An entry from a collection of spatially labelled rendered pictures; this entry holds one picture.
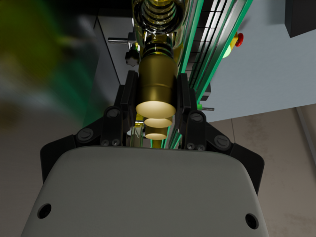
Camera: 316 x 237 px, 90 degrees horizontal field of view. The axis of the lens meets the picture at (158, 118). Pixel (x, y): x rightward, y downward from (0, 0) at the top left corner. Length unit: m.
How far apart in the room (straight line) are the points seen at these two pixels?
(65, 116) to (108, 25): 0.28
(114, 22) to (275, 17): 0.47
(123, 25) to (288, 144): 2.70
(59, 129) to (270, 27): 0.65
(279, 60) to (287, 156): 2.14
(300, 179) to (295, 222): 0.51
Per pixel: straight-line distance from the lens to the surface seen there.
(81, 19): 0.30
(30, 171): 0.20
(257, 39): 0.70
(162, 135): 0.23
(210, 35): 0.46
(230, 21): 0.37
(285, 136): 2.91
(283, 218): 2.82
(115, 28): 0.46
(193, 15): 0.32
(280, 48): 0.77
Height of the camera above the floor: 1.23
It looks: 23 degrees down
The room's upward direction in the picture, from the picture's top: 177 degrees counter-clockwise
